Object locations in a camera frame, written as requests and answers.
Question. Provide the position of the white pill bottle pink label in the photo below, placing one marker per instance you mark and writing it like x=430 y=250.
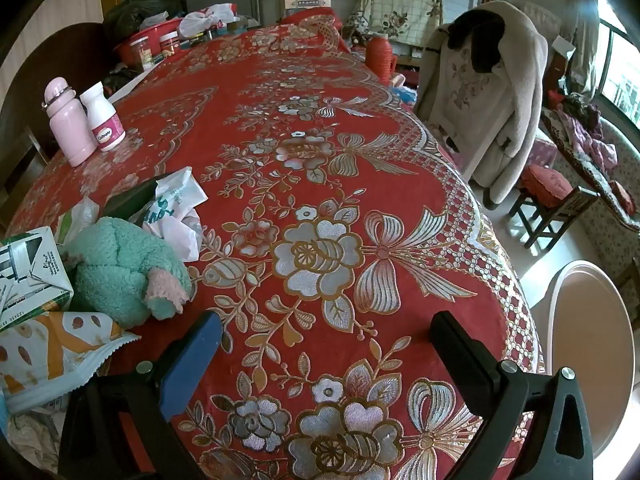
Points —
x=102 y=120

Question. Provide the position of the window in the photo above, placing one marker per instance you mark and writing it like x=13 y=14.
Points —
x=622 y=80

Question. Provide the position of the red sofa pillow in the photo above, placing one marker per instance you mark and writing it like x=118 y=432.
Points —
x=622 y=197

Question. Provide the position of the pink thermos bottle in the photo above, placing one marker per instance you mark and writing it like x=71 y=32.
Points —
x=72 y=130

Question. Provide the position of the crumpled white plastic bag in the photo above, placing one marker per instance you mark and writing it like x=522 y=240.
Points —
x=175 y=225

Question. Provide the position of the black garment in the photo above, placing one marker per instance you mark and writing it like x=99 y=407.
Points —
x=480 y=40

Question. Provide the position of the black plastic bag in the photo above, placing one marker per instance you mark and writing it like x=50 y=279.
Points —
x=135 y=7

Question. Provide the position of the red floral tablecloth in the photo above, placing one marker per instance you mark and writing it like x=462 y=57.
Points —
x=350 y=170

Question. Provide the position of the beige curtain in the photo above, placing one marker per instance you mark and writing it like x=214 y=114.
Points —
x=585 y=35

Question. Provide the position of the green white tissue packet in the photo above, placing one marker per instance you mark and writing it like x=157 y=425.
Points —
x=75 y=220

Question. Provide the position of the blue plastic bag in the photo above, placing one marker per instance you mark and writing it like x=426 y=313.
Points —
x=404 y=94

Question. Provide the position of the floral checked cloth cover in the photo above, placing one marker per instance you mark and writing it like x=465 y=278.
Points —
x=400 y=5

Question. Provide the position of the green and white packet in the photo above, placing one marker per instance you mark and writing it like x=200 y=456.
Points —
x=115 y=270

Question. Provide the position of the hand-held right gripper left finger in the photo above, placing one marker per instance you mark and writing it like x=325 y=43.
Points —
x=192 y=365

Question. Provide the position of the dark green flat packet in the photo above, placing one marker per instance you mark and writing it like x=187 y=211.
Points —
x=127 y=202

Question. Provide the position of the beige fleece coat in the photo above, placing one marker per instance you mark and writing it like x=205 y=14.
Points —
x=500 y=110

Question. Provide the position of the teal plastic crate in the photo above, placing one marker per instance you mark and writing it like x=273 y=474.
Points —
x=220 y=32

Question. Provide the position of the red vacuum flask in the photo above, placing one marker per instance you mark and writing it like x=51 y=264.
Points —
x=380 y=57

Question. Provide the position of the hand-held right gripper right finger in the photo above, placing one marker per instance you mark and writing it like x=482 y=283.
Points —
x=462 y=360

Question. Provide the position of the orange white snack wrapper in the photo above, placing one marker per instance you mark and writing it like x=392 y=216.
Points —
x=45 y=355

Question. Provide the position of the dark round wooden chair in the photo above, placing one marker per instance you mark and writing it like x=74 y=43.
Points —
x=30 y=90

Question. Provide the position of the crumpled beige paper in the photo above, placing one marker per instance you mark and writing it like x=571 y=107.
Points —
x=35 y=435

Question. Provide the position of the white red plastic bag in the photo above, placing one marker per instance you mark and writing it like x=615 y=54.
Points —
x=205 y=17

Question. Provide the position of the red seat cushion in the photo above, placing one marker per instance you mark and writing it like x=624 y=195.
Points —
x=545 y=182

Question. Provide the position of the pile of purple clothes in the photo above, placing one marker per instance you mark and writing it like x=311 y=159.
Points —
x=590 y=135

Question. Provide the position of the white cardboard box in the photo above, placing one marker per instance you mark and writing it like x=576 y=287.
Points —
x=307 y=5

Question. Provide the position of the small dark wooden chair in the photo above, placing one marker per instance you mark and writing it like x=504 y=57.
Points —
x=575 y=210

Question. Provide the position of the red plastic basin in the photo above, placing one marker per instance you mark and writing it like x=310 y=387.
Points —
x=145 y=35

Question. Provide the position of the white plastic bucket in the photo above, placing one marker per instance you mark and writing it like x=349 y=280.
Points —
x=590 y=320

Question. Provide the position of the floral sofa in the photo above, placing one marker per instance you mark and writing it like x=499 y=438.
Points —
x=590 y=170

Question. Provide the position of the green white drink carton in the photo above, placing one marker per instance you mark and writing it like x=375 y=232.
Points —
x=30 y=270

